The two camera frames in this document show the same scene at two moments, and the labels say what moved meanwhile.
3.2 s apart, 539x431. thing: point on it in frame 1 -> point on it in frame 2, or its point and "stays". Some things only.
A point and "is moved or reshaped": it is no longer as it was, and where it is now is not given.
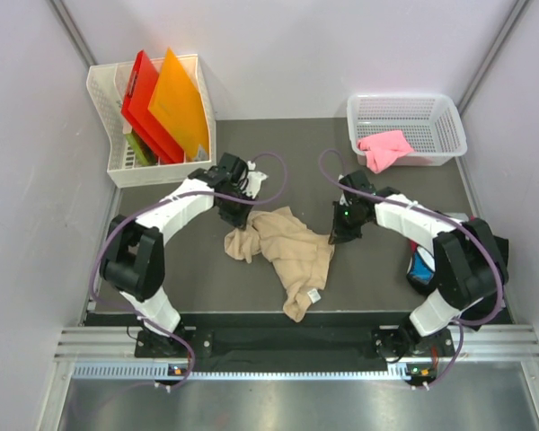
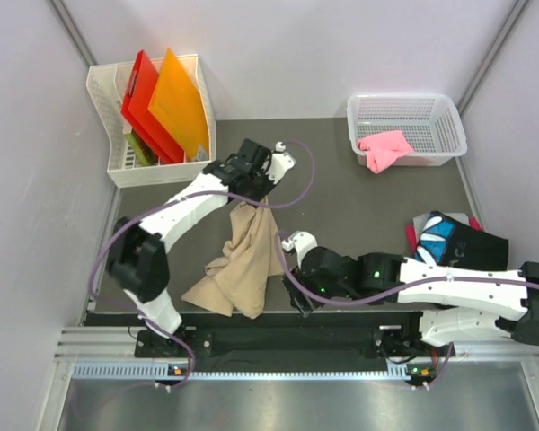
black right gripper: x=340 y=233 -> x=297 y=299
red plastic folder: x=135 y=109 stays
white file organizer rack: x=109 y=84 stays
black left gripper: x=239 y=220 -> x=269 y=184
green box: x=142 y=155 stays
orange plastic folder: x=177 y=107 stays
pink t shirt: x=380 y=150 stays
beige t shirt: x=301 y=256 is moved or reshaped
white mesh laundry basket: x=431 y=124 stays
